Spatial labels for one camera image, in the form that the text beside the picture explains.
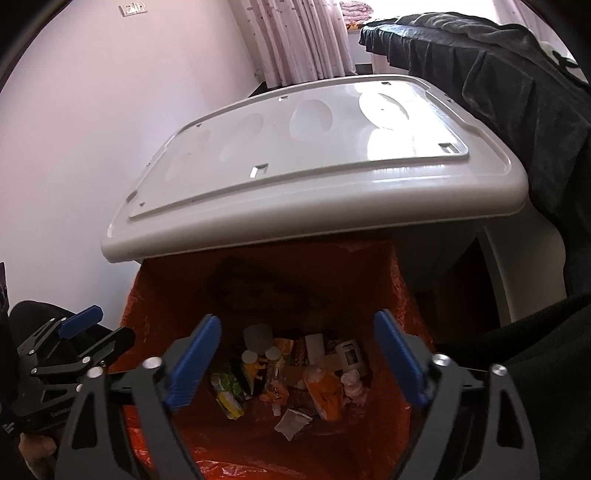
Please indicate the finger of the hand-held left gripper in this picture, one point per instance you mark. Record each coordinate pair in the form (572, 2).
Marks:
(106, 348)
(81, 319)

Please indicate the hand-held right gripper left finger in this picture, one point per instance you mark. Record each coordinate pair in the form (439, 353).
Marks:
(194, 364)

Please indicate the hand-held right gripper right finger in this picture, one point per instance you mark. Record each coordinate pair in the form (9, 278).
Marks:
(401, 355)

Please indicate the green yellow snack packet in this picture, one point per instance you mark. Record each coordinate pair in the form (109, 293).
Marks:
(228, 392)

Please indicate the small white grey box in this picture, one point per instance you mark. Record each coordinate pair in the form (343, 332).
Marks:
(353, 355)

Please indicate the orange trash bag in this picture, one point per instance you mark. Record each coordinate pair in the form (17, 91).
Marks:
(184, 286)

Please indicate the white orange spouted pouch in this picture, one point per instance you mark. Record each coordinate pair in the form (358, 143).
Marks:
(273, 385)

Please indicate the white rectangular card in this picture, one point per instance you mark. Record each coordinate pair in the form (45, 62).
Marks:
(314, 344)

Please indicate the orange snack packet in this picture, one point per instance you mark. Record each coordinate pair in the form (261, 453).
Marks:
(295, 353)

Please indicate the white trash bin lid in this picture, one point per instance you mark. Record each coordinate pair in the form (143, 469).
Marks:
(323, 184)

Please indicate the person's left hand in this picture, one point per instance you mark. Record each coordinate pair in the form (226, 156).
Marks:
(37, 450)

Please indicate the crumpled white red wrapper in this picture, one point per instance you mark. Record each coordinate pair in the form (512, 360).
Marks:
(353, 385)

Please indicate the crumpled white paper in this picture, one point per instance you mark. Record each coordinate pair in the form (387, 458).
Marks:
(291, 422)

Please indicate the person's black clothing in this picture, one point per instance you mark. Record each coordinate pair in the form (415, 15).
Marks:
(531, 346)

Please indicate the dark blanket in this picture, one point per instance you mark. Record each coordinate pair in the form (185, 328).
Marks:
(508, 92)

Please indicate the pale curtain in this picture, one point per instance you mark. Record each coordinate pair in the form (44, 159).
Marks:
(300, 37)

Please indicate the floral blanket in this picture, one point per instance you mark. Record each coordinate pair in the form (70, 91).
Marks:
(355, 14)

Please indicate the white wall socket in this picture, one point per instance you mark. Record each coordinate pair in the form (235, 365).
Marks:
(133, 8)

